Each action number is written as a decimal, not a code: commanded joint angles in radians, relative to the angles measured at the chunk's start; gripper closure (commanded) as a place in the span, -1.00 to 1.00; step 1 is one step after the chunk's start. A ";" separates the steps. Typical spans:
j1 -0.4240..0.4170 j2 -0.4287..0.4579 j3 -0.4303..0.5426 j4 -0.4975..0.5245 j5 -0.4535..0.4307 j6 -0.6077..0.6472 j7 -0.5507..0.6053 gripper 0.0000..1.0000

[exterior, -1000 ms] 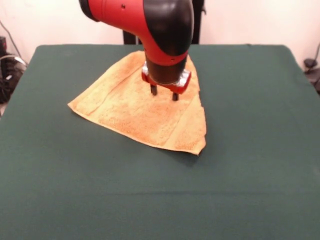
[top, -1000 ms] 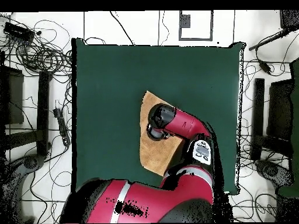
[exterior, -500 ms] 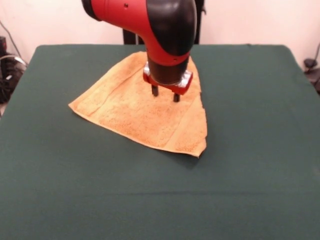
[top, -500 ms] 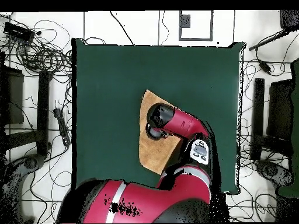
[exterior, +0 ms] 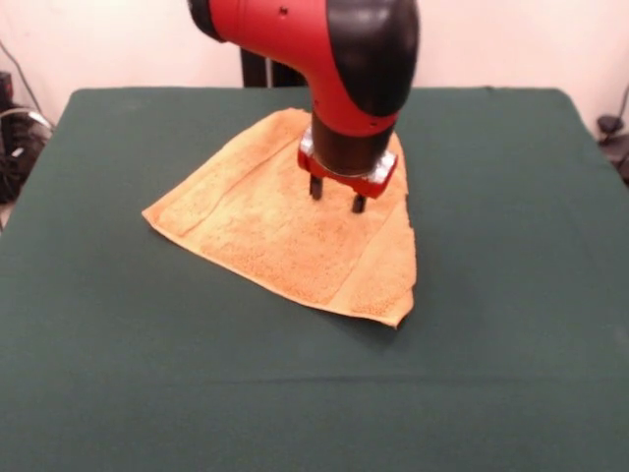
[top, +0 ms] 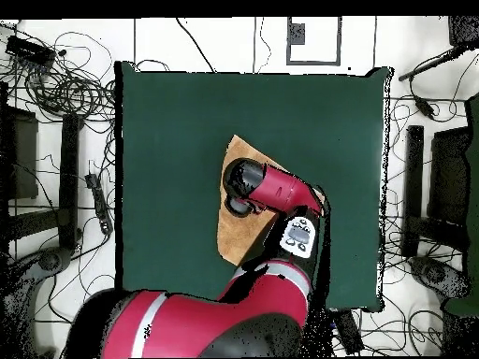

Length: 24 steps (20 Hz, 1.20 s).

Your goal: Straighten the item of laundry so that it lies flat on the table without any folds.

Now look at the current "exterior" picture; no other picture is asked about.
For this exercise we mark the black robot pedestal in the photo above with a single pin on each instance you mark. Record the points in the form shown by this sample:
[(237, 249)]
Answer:
[(253, 69)]

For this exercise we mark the dark green table cloth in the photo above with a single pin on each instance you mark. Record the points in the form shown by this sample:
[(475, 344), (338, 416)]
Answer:
[(147, 393)]

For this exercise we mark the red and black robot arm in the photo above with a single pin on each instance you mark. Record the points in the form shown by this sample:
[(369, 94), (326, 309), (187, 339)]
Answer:
[(354, 64)]

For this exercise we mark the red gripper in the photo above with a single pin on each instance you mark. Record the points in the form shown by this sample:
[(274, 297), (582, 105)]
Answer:
[(376, 179)]

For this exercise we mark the orange terry towel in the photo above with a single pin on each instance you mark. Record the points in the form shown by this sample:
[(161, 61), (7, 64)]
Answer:
[(275, 246)]

